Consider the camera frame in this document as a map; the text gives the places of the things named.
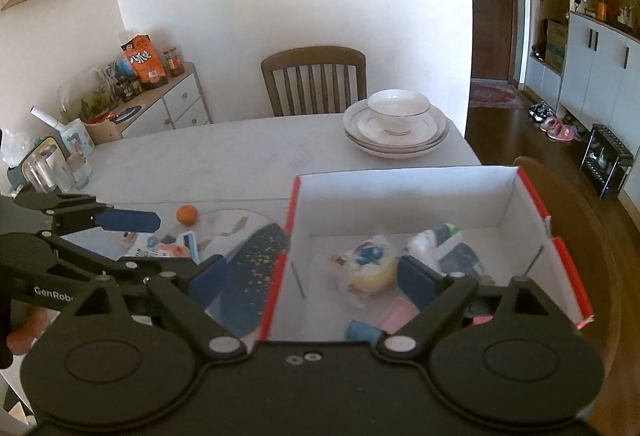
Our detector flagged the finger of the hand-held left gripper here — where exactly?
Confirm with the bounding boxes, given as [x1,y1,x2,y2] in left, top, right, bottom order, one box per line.
[14,193,162,237]
[42,232,198,284]

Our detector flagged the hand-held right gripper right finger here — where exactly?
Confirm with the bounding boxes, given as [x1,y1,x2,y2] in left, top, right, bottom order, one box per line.
[377,255,571,359]

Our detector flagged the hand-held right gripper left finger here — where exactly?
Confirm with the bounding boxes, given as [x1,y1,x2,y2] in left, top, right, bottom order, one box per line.
[65,255,248,362]

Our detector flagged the white plastic bag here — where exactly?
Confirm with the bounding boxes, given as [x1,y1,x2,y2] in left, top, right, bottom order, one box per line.
[407,222,468,262]

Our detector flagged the pink square packet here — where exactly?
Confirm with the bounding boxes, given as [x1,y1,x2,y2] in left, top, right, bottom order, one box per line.
[375,299,421,334]

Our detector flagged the blueberry bread packet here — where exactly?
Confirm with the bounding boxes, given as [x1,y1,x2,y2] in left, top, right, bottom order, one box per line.
[332,240,401,307]

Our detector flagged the silver foil snack bag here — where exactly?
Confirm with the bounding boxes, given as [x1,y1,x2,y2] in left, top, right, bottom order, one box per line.
[440,241,496,287]

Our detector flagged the red storage box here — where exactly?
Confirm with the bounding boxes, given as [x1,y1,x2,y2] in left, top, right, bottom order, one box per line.
[255,165,596,344]

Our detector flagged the white marble desktop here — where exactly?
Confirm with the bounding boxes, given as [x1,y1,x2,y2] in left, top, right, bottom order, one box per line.
[0,113,483,332]

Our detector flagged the person's left hand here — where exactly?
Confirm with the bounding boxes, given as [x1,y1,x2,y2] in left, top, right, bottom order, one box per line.
[6,309,58,356]

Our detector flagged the white drink pouch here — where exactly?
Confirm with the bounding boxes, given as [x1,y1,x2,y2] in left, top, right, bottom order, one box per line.
[177,231,201,263]

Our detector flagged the dark speckled pouch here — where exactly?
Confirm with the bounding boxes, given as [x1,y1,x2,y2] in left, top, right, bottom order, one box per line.
[207,222,292,339]

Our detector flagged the clear drinking glass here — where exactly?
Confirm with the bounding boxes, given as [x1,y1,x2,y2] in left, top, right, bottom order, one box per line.
[65,153,93,189]

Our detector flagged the wooden tray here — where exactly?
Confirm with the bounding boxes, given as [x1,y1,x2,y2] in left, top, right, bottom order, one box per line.
[82,119,123,144]

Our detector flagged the white printed mug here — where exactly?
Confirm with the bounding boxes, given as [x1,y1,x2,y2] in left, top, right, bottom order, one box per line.
[61,119,96,159]

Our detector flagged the round dark mat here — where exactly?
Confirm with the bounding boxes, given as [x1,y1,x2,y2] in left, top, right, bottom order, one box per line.
[109,105,145,122]

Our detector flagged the white sideboard with wooden top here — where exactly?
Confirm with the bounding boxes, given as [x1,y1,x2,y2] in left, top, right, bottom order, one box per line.
[85,62,213,139]

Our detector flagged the white plate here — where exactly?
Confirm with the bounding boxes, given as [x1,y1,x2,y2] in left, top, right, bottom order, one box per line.
[343,116,451,159]
[344,99,448,147]

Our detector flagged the rolled white paper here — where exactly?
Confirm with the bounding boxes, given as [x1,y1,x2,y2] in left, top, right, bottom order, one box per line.
[31,106,63,132]

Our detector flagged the dark jar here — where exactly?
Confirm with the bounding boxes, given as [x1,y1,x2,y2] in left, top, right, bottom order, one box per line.
[114,75,143,103]

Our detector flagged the glass dome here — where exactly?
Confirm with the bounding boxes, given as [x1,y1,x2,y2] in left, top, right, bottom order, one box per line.
[59,66,118,122]

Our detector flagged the orange snack bag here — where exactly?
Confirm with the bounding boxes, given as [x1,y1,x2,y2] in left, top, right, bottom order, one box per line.
[120,34,168,90]

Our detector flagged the red-lidded jar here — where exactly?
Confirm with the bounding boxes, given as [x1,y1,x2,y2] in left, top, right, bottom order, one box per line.
[163,47,184,77]

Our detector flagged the white bowl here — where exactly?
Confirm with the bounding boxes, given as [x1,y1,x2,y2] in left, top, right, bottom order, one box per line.
[367,90,432,136]

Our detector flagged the patterned door rug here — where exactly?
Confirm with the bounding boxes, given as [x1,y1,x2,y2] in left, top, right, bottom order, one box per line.
[469,82,531,109]

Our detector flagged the pink shoes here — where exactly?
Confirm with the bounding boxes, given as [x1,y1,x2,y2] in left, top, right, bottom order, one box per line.
[545,116,576,141]

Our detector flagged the dark shoes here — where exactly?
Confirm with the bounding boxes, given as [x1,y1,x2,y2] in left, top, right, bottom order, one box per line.
[529,101,556,123]

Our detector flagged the black metal rack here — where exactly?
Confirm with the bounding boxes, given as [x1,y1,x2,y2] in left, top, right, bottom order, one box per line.
[581,123,635,199]

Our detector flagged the brown slatted wooden chair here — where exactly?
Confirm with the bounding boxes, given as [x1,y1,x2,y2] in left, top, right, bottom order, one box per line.
[260,46,367,118]

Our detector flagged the brown wooden door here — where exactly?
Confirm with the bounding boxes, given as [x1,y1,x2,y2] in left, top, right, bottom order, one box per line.
[467,0,516,84]

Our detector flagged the cardboard box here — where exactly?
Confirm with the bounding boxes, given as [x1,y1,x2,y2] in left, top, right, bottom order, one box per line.
[544,19,568,70]

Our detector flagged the white and wood wall cabinet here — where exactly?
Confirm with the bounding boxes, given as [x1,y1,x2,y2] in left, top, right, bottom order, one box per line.
[520,0,640,204]

